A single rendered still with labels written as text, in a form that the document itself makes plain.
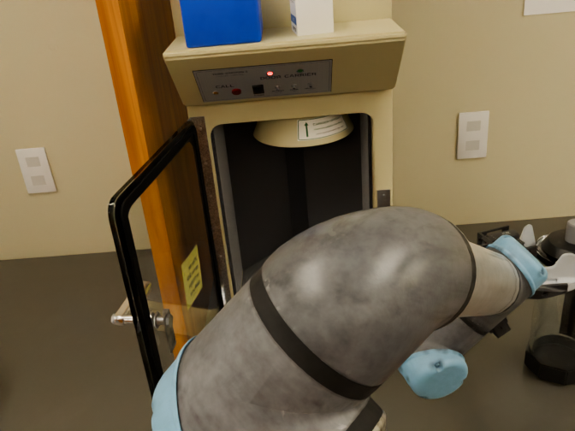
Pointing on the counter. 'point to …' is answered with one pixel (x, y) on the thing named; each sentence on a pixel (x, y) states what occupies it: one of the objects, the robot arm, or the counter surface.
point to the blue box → (221, 22)
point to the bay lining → (285, 187)
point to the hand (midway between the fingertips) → (568, 262)
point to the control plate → (206, 80)
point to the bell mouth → (304, 131)
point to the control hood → (369, 81)
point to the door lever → (122, 315)
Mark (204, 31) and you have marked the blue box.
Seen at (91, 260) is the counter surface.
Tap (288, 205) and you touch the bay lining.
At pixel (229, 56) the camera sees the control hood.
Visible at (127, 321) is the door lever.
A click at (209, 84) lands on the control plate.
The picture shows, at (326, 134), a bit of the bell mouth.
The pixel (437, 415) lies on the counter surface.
